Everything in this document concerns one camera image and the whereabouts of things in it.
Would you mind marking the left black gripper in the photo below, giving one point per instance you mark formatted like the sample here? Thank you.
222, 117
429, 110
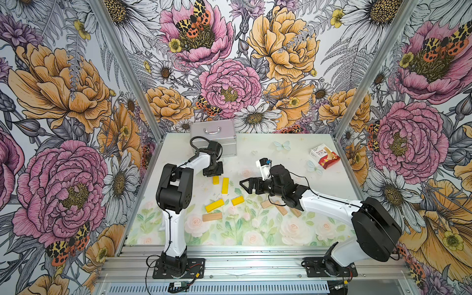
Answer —
217, 173

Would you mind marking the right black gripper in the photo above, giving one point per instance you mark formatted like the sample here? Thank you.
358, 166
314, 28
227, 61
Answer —
252, 184

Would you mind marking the yellow short block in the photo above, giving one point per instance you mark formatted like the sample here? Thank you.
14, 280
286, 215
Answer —
238, 200
216, 180

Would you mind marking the yellow long block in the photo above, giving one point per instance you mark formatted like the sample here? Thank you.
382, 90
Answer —
214, 205
225, 186

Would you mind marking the wooden block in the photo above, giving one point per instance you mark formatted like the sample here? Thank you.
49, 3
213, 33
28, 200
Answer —
266, 204
212, 217
296, 212

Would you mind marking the wooden block diagonal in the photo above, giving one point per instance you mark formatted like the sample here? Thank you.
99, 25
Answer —
282, 210

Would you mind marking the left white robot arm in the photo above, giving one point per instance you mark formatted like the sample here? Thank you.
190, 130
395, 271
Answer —
173, 196

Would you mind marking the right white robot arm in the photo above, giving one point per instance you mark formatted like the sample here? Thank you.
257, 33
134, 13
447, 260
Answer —
376, 231

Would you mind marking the silver metal case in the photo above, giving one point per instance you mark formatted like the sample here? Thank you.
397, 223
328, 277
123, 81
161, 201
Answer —
222, 131

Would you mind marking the red white snack box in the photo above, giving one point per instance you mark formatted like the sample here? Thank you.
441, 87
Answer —
324, 156

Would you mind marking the small green circuit board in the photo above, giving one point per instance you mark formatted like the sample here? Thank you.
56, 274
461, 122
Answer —
173, 286

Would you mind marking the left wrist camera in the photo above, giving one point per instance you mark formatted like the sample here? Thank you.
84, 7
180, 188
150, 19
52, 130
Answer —
214, 149

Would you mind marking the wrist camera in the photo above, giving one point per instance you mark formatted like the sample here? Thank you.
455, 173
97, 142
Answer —
214, 149
264, 165

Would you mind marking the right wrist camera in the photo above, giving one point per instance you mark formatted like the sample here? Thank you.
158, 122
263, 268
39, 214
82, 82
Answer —
264, 165

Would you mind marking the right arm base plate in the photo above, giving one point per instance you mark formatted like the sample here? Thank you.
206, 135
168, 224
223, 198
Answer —
318, 267

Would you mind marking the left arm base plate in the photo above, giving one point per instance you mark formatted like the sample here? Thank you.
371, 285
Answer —
173, 268

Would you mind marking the aluminium front rail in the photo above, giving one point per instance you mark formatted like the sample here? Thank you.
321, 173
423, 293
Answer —
222, 263

